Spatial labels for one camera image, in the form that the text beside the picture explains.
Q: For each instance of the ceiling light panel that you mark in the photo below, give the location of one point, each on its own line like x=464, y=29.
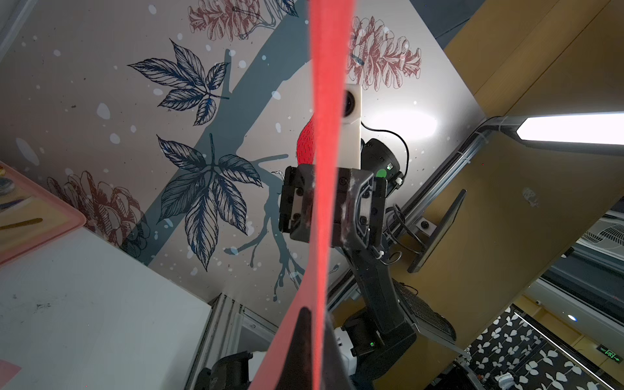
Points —
x=595, y=128

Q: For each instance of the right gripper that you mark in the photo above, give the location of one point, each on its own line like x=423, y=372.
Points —
x=357, y=222

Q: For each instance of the black keyboard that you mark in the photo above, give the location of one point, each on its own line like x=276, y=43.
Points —
x=421, y=313

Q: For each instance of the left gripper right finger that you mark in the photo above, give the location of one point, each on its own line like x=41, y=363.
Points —
x=339, y=363

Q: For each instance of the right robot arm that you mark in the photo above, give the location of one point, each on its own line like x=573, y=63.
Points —
x=371, y=341

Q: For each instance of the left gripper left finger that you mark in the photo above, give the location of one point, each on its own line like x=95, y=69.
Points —
x=297, y=370

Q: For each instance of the black spoon on tray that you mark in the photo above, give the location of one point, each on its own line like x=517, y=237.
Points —
x=21, y=224

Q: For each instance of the computer monitor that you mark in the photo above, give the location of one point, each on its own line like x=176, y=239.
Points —
x=438, y=233

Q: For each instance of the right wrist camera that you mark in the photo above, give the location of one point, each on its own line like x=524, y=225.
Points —
x=349, y=152

